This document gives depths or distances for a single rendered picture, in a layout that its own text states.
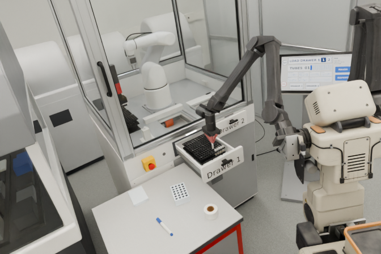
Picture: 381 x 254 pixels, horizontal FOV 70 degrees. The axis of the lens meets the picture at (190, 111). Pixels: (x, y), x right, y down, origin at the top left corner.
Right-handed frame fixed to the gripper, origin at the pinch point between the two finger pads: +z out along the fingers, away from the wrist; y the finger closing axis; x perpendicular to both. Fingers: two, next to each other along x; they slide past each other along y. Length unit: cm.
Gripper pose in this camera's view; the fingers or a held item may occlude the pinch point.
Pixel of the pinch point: (212, 141)
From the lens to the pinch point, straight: 159.6
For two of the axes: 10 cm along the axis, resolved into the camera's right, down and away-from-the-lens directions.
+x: -8.3, 3.6, -4.2
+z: 1.1, 8.5, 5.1
